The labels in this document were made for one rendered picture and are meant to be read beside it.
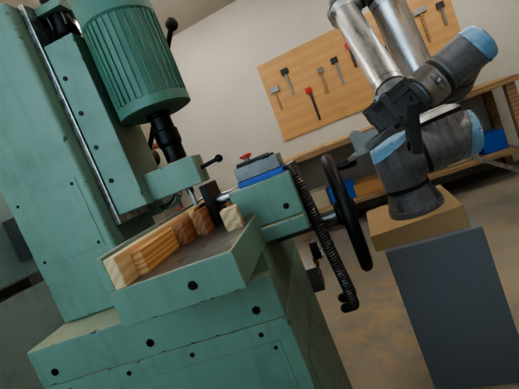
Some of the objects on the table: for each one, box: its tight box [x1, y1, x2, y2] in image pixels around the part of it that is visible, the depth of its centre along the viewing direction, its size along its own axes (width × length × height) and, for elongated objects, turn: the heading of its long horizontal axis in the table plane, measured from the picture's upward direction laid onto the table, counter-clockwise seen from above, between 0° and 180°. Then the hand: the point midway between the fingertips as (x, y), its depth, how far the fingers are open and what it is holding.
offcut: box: [219, 204, 244, 232], centre depth 65 cm, size 4×3×4 cm
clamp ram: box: [198, 180, 239, 225], centre depth 79 cm, size 9×8×9 cm
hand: (354, 159), depth 82 cm, fingers closed
